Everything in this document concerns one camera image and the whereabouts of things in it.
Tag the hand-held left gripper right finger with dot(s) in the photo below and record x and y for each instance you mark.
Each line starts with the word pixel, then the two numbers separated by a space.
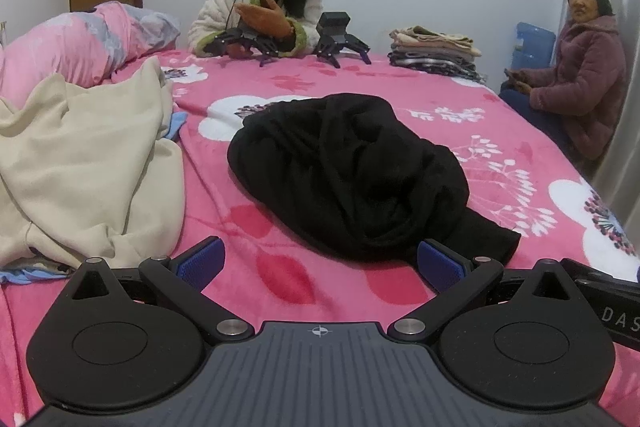
pixel 440 264

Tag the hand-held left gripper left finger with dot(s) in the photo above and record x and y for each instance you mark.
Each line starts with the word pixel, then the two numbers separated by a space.
pixel 200 264

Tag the black sweater with white print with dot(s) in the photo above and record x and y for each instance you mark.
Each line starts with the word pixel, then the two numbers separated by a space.
pixel 360 167

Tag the cream fleece garment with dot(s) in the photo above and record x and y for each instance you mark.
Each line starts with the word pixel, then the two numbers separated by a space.
pixel 85 167

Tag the stack of folded clothes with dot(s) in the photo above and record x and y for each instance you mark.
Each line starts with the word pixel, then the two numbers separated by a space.
pixel 435 52

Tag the light blue cloth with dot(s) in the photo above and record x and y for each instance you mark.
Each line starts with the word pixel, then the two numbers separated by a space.
pixel 176 127

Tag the pink floral blanket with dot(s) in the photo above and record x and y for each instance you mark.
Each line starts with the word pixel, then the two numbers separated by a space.
pixel 300 79

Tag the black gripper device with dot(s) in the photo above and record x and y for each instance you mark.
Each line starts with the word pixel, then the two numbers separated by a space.
pixel 245 39
pixel 337 37

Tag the pink and grey quilt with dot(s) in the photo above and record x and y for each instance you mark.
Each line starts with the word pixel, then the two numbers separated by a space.
pixel 65 47

